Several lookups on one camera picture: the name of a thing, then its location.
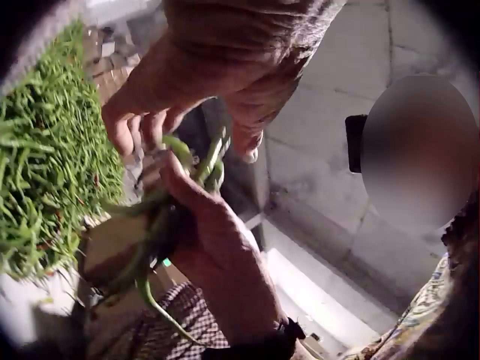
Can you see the person's left hand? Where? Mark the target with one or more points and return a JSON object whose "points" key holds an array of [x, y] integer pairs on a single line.
{"points": [[232, 48]]}

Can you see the person's body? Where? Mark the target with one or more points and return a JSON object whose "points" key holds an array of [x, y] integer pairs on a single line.
{"points": [[435, 307]]}

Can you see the person's left thumb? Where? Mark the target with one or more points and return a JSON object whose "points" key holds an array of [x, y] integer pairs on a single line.
{"points": [[248, 127]]}

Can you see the brown cardboard box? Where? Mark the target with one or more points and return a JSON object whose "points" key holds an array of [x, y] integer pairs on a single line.
{"points": [[112, 243]]}

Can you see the person's left fingers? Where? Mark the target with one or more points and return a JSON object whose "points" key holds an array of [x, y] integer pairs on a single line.
{"points": [[129, 123]]}

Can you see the person's right hand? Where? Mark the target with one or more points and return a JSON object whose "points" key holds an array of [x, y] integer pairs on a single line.
{"points": [[221, 240]]}

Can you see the bunch of green chillies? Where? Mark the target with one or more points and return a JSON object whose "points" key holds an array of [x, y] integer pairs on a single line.
{"points": [[150, 240]]}

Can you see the person's right fingers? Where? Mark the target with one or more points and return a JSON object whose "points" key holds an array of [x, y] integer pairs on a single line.
{"points": [[175, 176]]}

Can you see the pile of green chillies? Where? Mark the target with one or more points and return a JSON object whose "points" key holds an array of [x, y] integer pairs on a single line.
{"points": [[48, 150]]}

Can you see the black wrist band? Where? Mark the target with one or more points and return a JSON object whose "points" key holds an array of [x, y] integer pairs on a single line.
{"points": [[279, 339]]}

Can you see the person's legs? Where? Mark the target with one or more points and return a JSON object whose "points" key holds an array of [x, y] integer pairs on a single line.
{"points": [[168, 322]]}

